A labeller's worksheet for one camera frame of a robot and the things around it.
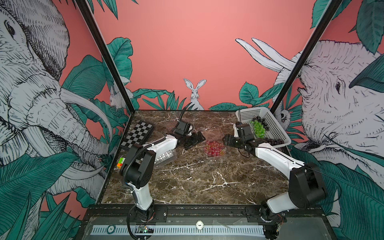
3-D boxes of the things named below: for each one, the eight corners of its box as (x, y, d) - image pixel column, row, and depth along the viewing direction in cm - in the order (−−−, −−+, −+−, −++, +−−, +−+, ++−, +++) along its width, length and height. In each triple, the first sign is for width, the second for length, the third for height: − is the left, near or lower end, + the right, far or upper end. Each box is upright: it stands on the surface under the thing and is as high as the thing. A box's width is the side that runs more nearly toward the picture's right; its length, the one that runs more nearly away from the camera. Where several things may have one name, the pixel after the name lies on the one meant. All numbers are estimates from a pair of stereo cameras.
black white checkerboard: (123, 146, 101) (121, 143, 98) (141, 123, 114) (140, 120, 111) (137, 151, 99) (135, 148, 96) (154, 128, 112) (153, 124, 109)
